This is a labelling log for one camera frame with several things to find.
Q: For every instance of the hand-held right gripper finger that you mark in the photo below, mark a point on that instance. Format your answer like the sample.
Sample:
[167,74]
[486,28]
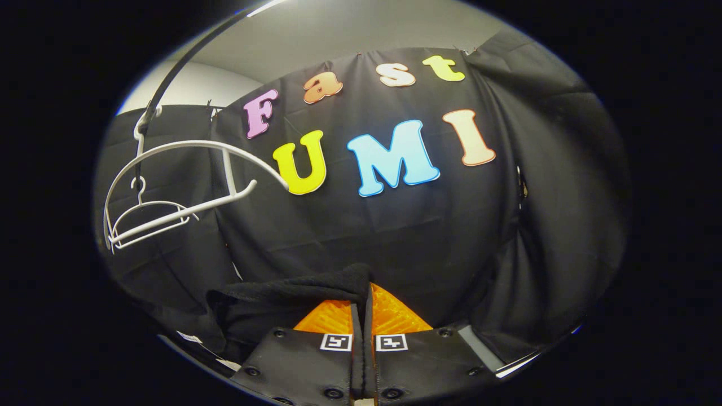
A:
[368,361]
[355,361]

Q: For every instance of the black knit jacket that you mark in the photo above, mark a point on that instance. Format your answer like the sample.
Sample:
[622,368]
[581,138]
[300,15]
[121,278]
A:
[282,304]

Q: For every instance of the white clothes hanger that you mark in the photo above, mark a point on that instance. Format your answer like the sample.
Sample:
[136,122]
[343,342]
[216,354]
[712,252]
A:
[161,203]
[228,169]

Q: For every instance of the black clothes rack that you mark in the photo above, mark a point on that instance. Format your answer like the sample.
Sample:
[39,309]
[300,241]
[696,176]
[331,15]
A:
[186,58]

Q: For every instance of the black backdrop cloth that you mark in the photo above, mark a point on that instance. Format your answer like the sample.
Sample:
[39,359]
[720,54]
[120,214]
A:
[423,242]

